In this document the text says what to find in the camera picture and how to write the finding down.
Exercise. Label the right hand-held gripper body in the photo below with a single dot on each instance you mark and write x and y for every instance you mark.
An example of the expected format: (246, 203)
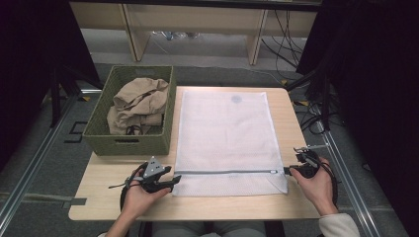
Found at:
(308, 171)

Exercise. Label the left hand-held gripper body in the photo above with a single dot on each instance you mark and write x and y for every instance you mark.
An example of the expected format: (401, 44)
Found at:
(150, 184)

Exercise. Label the green woven basket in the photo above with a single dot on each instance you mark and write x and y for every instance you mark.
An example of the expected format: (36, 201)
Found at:
(131, 144)

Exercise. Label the white mesh laundry bag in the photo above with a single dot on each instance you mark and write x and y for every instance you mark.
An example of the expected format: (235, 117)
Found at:
(227, 138)

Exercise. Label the beige garment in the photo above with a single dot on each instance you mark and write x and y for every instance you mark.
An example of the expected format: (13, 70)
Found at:
(138, 98)

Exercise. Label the person's left hand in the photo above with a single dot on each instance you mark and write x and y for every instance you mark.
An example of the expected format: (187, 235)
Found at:
(138, 200)

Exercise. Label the person's right hand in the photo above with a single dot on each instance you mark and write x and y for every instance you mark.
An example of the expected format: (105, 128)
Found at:
(318, 191)

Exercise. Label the person's legs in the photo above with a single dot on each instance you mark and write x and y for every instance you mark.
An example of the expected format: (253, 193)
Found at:
(210, 228)

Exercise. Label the yellow floor tape piece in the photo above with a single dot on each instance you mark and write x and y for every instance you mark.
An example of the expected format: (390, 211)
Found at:
(284, 82)
(303, 103)
(86, 98)

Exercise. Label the black metal stand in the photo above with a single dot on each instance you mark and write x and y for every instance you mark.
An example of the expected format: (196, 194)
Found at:
(55, 98)
(326, 98)

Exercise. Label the black floor tape mark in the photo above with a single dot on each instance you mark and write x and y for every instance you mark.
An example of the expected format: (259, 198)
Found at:
(75, 132)

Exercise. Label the black curtain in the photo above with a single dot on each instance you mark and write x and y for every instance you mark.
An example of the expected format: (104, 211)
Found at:
(26, 65)
(378, 98)

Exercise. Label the grey floor tape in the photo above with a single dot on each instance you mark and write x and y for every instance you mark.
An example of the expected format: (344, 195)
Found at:
(49, 198)

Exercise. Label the clear plastic wrap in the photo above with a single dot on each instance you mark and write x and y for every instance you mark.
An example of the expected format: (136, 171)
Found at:
(174, 34)

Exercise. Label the metal floor rail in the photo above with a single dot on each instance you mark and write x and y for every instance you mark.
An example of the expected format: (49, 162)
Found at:
(35, 164)
(349, 184)

